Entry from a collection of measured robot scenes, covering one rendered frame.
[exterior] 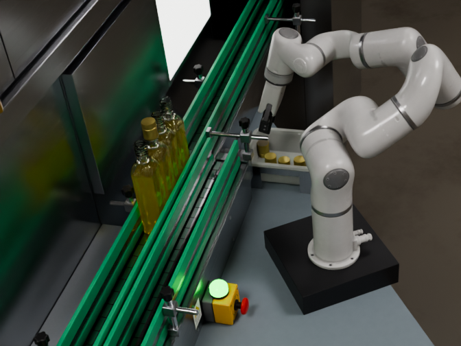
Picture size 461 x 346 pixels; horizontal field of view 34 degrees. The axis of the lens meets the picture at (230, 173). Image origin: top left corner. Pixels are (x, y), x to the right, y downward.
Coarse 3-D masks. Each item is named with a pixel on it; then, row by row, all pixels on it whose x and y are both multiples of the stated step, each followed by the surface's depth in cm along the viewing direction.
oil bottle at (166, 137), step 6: (168, 132) 183; (174, 132) 185; (162, 138) 182; (168, 138) 182; (174, 138) 185; (168, 144) 182; (174, 144) 186; (174, 150) 186; (174, 156) 186; (174, 162) 187; (180, 162) 191; (174, 168) 187; (180, 168) 192; (174, 174) 188
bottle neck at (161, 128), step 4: (156, 112) 181; (160, 112) 181; (152, 116) 180; (156, 116) 179; (160, 116) 179; (156, 120) 180; (160, 120) 180; (164, 120) 181; (156, 124) 181; (160, 124) 181; (164, 124) 182; (160, 128) 181; (164, 128) 182; (160, 132) 182
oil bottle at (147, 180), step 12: (132, 168) 174; (144, 168) 173; (156, 168) 176; (132, 180) 176; (144, 180) 175; (156, 180) 176; (144, 192) 177; (156, 192) 177; (144, 204) 180; (156, 204) 179; (144, 216) 183; (156, 216) 182; (144, 228) 186
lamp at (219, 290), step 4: (216, 280) 176; (220, 280) 176; (212, 284) 175; (216, 284) 175; (220, 284) 175; (224, 284) 175; (212, 288) 175; (216, 288) 174; (220, 288) 174; (224, 288) 174; (212, 292) 175; (216, 292) 174; (220, 292) 174; (224, 292) 175; (228, 292) 176; (212, 296) 175; (216, 296) 175; (220, 296) 175; (224, 296) 175
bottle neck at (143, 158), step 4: (140, 140) 173; (136, 144) 172; (140, 144) 173; (144, 144) 171; (136, 148) 171; (140, 148) 171; (144, 148) 171; (136, 152) 172; (140, 152) 172; (144, 152) 172; (136, 156) 173; (140, 156) 172; (144, 156) 172; (148, 156) 174; (140, 160) 173; (144, 160) 173; (148, 160) 174
